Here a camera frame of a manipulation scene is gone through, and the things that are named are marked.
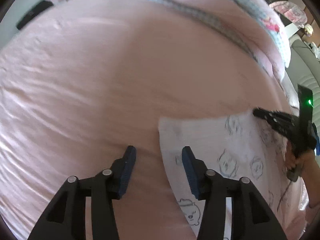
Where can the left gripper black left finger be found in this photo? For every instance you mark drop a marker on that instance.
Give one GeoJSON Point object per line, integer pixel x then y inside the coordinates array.
{"type": "Point", "coordinates": [64, 216]}

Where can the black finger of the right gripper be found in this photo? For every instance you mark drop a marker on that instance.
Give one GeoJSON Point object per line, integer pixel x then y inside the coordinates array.
{"type": "Point", "coordinates": [281, 122]}

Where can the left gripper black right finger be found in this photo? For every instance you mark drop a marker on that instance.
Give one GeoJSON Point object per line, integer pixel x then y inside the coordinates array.
{"type": "Point", "coordinates": [252, 218]}

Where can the pink cartoon print pajama pants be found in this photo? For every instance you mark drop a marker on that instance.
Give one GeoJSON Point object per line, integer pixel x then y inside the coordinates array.
{"type": "Point", "coordinates": [235, 146]}

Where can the person right hand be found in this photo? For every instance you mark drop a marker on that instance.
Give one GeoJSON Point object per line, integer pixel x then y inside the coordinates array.
{"type": "Point", "coordinates": [307, 159]}

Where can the light pink pillow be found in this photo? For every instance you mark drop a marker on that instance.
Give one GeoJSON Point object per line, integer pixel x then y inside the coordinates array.
{"type": "Point", "coordinates": [291, 95]}

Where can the grey padded headboard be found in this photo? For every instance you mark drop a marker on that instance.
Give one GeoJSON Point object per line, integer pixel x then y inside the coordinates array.
{"type": "Point", "coordinates": [304, 69]}

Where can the pink hanging garment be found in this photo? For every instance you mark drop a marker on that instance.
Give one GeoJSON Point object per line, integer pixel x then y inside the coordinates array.
{"type": "Point", "coordinates": [291, 11]}

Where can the folded pink checkered duvet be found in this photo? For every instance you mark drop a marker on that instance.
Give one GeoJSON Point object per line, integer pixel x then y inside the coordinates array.
{"type": "Point", "coordinates": [226, 37]}

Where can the pink bed sheet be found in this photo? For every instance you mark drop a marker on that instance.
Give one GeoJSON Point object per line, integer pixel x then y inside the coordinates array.
{"type": "Point", "coordinates": [88, 78]}

